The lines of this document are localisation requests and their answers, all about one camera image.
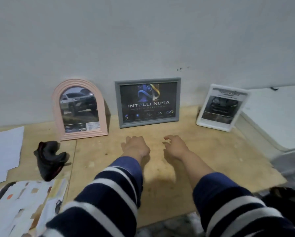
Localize person's left hand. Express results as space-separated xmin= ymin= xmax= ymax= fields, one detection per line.
xmin=121 ymin=135 xmax=151 ymax=165

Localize person's right hand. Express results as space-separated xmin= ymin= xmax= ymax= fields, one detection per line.
xmin=162 ymin=134 xmax=190 ymax=161

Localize white rectangular photo frame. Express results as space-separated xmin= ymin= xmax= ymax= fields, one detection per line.
xmin=196 ymin=84 xmax=251 ymax=132

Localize grey rectangular photo frame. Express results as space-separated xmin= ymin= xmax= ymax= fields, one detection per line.
xmin=115 ymin=77 xmax=181 ymax=129

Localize double-sided arched brochure picture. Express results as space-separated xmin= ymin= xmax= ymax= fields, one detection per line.
xmin=59 ymin=87 xmax=101 ymax=134

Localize black cleaning cloth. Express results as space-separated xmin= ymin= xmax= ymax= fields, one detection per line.
xmin=33 ymin=141 xmax=70 ymax=182

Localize pink arched photo frame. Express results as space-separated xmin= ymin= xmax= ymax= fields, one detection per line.
xmin=51 ymin=79 xmax=108 ymax=142

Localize cut brochure pages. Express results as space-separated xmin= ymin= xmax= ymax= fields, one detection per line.
xmin=30 ymin=179 xmax=69 ymax=236

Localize white paper sheets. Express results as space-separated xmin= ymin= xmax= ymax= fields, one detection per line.
xmin=0 ymin=126 xmax=25 ymax=177

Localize cut-up car brochure page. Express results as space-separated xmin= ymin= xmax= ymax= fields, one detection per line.
xmin=0 ymin=180 xmax=54 ymax=237

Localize person's right forearm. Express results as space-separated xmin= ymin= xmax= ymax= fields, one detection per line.
xmin=179 ymin=151 xmax=295 ymax=237

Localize person's left forearm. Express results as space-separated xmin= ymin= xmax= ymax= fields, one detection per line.
xmin=40 ymin=155 xmax=144 ymax=237

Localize white cabinet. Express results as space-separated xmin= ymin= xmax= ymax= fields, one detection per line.
xmin=235 ymin=85 xmax=295 ymax=177

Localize black bag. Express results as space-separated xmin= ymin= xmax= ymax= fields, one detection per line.
xmin=261 ymin=187 xmax=295 ymax=232

